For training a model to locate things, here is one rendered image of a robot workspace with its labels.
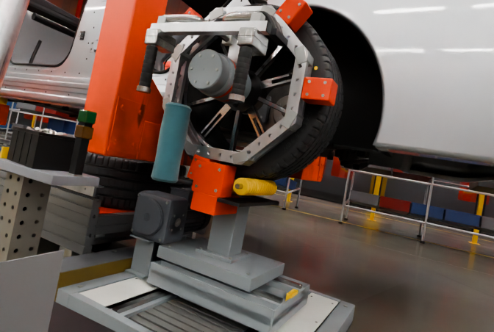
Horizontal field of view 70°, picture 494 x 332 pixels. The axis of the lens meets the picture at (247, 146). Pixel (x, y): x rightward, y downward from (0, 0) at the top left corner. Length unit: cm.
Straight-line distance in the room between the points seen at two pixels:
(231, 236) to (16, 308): 103
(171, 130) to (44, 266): 84
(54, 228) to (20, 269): 132
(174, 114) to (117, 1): 54
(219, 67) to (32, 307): 84
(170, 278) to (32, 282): 99
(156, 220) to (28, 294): 101
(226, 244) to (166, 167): 39
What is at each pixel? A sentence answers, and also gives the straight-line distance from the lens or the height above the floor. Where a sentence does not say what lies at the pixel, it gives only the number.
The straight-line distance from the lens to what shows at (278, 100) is 164.
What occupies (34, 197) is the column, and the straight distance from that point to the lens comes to 141.
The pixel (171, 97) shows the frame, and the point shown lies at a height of 78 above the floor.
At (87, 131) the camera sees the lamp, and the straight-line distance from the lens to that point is 122.
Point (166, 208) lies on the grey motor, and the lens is 136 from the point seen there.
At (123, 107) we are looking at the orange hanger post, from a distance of 137.
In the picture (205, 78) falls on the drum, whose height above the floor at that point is 82.
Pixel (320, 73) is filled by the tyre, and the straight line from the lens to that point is 120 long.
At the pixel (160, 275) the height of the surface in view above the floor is 14.
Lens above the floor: 60
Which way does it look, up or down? 2 degrees up
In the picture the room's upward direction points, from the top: 11 degrees clockwise
